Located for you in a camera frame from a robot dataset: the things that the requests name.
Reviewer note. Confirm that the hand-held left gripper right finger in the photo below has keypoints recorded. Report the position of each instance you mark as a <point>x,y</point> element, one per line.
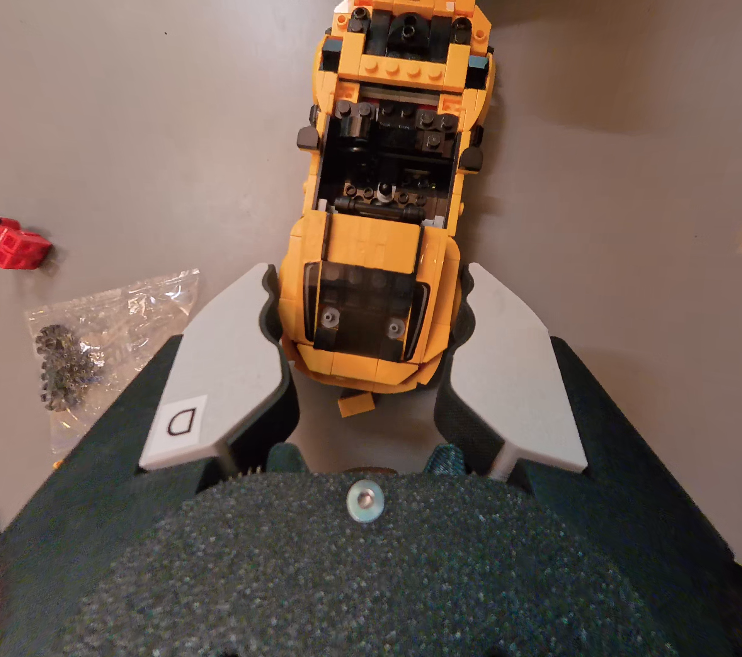
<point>510,379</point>

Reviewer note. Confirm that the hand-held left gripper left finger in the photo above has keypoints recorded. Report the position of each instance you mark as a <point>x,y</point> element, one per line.
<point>232,361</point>

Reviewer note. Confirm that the yellow lego car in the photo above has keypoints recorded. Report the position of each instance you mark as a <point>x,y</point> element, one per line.
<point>371,245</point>

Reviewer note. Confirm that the small flat yellow lego tile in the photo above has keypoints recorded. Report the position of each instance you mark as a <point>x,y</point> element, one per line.
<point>355,405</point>

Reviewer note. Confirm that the red lego minifigure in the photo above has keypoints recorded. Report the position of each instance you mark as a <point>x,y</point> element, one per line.
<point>20,251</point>

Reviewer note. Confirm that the clear plastic bag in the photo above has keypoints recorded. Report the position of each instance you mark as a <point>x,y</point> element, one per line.
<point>133,309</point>

